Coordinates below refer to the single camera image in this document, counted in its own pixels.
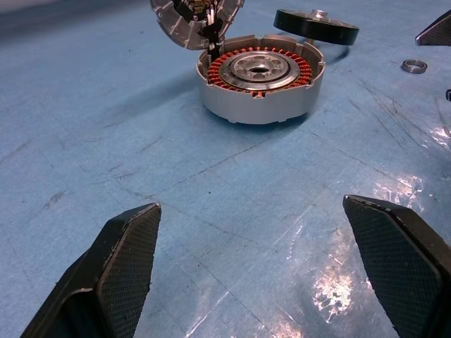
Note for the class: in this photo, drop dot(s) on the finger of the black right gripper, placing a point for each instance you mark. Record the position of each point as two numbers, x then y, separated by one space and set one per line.
438 33
449 95

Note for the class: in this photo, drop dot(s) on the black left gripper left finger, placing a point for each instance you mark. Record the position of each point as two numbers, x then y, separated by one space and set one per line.
116 267

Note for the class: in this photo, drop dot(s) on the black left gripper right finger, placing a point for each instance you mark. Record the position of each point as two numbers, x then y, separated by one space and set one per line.
405 267

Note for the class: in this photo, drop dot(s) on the black rotor disc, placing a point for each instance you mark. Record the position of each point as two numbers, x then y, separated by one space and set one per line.
313 28

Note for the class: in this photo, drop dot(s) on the silver motor stator housing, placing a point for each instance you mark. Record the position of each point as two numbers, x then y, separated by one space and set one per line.
260 102

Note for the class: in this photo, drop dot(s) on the silver round motor cover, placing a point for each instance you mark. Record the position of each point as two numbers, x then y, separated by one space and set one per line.
179 28

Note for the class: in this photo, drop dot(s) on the blue table mat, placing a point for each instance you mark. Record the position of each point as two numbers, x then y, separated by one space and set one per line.
105 141

